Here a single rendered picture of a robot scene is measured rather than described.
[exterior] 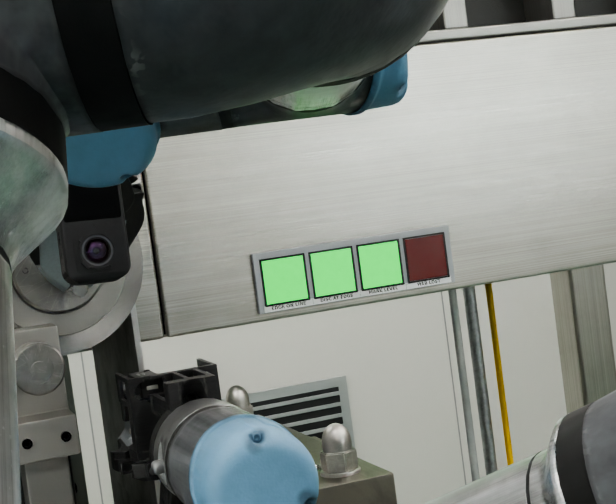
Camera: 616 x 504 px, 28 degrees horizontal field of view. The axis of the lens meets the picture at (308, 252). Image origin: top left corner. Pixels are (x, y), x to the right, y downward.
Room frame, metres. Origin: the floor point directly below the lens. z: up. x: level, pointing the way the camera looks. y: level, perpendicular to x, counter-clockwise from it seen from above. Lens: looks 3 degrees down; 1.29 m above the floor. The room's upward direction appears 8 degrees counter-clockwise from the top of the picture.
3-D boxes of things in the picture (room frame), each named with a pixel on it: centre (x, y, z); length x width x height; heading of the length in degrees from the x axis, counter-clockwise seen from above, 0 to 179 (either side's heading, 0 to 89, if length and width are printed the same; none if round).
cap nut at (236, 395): (1.42, 0.10, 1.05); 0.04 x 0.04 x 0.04
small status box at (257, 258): (1.47, -0.05, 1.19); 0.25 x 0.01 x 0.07; 109
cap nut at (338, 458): (1.11, 0.00, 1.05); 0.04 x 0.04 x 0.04
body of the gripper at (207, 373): (0.95, 0.11, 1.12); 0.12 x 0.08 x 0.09; 19
